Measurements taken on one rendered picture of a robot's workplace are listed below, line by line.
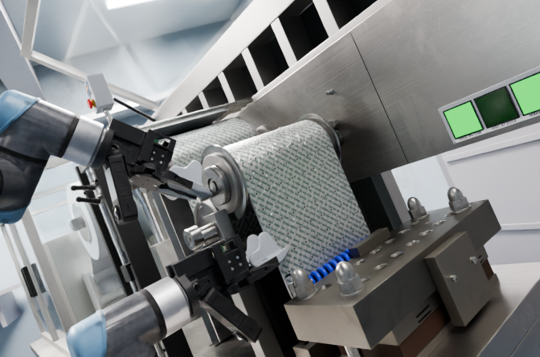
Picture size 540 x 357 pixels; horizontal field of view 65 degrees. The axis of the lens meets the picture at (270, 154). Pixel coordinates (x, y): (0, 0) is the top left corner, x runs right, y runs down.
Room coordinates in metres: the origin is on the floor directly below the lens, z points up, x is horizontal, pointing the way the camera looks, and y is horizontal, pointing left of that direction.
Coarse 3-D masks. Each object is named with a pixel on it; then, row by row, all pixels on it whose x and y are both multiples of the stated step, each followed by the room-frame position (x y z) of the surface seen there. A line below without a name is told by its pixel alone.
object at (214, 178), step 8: (208, 168) 0.76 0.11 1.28; (216, 168) 0.76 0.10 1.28; (208, 176) 0.77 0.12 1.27; (216, 176) 0.75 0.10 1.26; (224, 176) 0.75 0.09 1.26; (208, 184) 0.78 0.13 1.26; (216, 184) 0.76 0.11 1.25; (224, 184) 0.74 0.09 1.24; (216, 192) 0.78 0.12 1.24; (224, 192) 0.75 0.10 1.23; (216, 200) 0.78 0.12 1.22; (224, 200) 0.76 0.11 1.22
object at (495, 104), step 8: (504, 88) 0.67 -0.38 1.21; (488, 96) 0.69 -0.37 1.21; (496, 96) 0.68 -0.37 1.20; (504, 96) 0.67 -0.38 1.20; (480, 104) 0.70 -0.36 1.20; (488, 104) 0.69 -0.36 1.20; (496, 104) 0.68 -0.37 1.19; (504, 104) 0.68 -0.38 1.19; (488, 112) 0.70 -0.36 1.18; (496, 112) 0.69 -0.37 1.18; (504, 112) 0.68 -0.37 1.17; (512, 112) 0.67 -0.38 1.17; (488, 120) 0.70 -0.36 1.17; (496, 120) 0.69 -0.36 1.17; (504, 120) 0.68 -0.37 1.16
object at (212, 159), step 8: (328, 136) 0.89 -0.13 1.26; (208, 160) 0.78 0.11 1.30; (216, 160) 0.76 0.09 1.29; (224, 160) 0.74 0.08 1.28; (224, 168) 0.74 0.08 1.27; (232, 176) 0.73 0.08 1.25; (232, 184) 0.74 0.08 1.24; (232, 192) 0.75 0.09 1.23; (232, 200) 0.76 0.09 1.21; (248, 200) 0.77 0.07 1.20; (232, 208) 0.77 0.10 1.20
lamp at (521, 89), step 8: (528, 80) 0.64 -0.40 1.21; (536, 80) 0.63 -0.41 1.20; (520, 88) 0.65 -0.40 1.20; (528, 88) 0.64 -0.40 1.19; (536, 88) 0.63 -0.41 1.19; (520, 96) 0.65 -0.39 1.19; (528, 96) 0.65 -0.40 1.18; (536, 96) 0.64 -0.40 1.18; (520, 104) 0.66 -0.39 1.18; (528, 104) 0.65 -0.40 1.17; (536, 104) 0.64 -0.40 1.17; (528, 112) 0.65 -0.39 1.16
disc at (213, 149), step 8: (208, 152) 0.78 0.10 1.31; (216, 152) 0.76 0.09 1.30; (224, 152) 0.74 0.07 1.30; (232, 160) 0.73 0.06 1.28; (232, 168) 0.74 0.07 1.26; (240, 176) 0.73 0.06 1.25; (240, 184) 0.74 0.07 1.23; (240, 192) 0.74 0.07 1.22; (240, 200) 0.75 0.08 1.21; (216, 208) 0.83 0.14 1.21; (240, 208) 0.76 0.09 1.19; (232, 216) 0.79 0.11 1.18; (240, 216) 0.77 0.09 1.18
